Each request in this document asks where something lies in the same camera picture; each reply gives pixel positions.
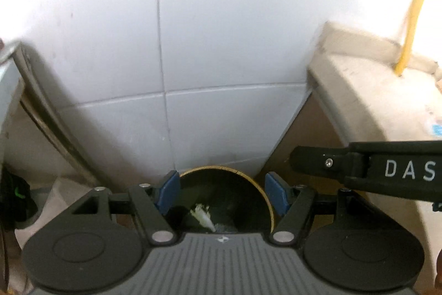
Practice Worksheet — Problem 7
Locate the blue white plastic wrapper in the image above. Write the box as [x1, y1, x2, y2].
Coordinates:
[431, 124, 442, 138]

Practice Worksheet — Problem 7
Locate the black trash bin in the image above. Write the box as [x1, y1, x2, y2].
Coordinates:
[165, 165, 275, 234]

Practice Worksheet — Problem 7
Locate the yellow pipe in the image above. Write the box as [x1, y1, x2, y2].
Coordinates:
[394, 0, 425, 76]

